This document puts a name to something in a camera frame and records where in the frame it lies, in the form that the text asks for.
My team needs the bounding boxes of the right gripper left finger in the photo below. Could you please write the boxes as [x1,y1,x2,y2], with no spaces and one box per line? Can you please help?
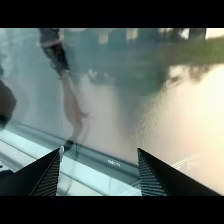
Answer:
[0,145,65,197]

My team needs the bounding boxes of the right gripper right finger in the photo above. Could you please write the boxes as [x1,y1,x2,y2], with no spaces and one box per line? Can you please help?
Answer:
[136,147,222,197]

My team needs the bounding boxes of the silver frame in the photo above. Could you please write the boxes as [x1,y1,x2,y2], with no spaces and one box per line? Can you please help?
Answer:
[0,128,143,197]

